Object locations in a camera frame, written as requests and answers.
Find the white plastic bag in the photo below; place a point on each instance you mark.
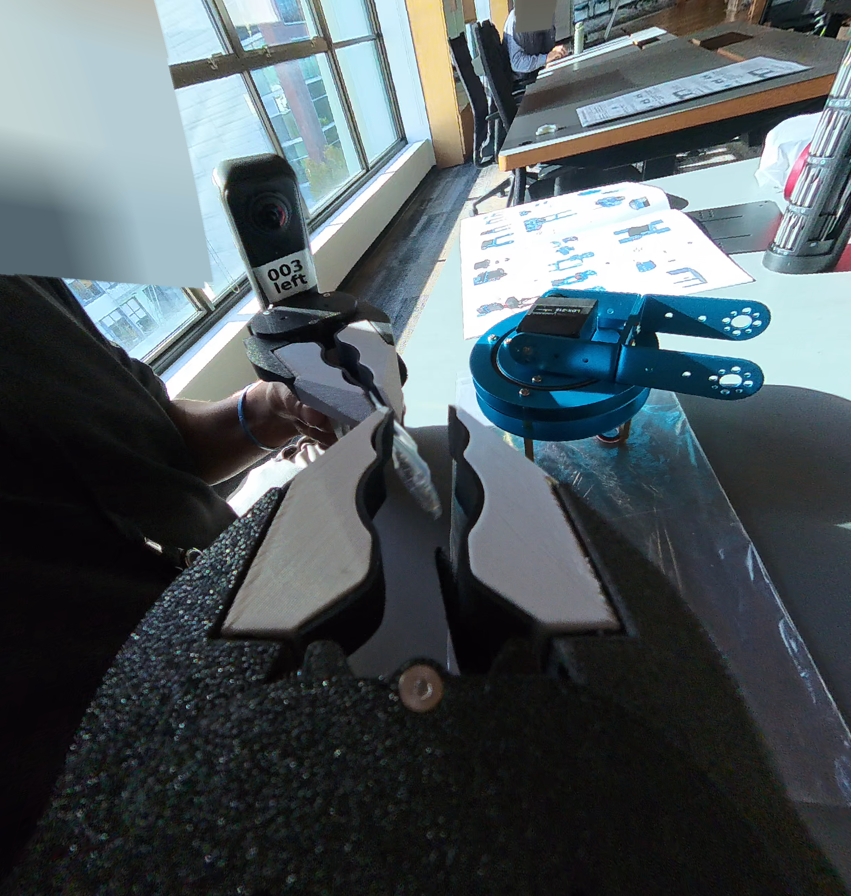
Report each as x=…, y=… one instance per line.
x=782, y=140

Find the black office chair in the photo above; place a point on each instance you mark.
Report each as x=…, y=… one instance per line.
x=488, y=91

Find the blue wristband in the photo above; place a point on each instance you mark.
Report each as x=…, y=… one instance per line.
x=243, y=420

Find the grey desk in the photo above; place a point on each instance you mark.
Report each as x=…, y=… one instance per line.
x=432, y=364

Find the small clear screw bag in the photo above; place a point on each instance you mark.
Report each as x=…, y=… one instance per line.
x=415, y=476

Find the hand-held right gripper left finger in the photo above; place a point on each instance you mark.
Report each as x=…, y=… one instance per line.
x=306, y=546

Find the large window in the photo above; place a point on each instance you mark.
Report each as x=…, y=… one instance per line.
x=292, y=91

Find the person's dark clothed torso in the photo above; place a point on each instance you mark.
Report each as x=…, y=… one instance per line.
x=61, y=455

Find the clear acrylic plate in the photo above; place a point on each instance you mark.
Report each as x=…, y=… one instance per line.
x=677, y=560

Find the printed paper sheet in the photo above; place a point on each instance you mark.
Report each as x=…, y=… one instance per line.
x=691, y=91

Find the blue round servo base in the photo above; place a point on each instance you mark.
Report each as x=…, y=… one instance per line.
x=537, y=413

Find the printed instruction sheet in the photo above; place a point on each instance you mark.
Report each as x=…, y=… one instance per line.
x=509, y=280

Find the person's left forearm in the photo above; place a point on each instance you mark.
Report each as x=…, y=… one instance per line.
x=201, y=434

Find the black silver cylinder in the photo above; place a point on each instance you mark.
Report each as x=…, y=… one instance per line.
x=824, y=175

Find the person's left hand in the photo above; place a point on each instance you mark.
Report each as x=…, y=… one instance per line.
x=285, y=420

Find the blue double U bracket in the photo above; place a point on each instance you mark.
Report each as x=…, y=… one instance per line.
x=677, y=322

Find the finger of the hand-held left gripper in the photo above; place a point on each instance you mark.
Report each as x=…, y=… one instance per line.
x=380, y=357
x=313, y=371

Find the wooden edged desk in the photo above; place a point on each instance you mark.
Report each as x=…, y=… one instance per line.
x=607, y=136

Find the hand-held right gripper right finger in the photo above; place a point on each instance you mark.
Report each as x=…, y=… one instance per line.
x=530, y=553

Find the black perforated plate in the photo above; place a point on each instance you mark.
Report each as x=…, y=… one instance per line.
x=740, y=224

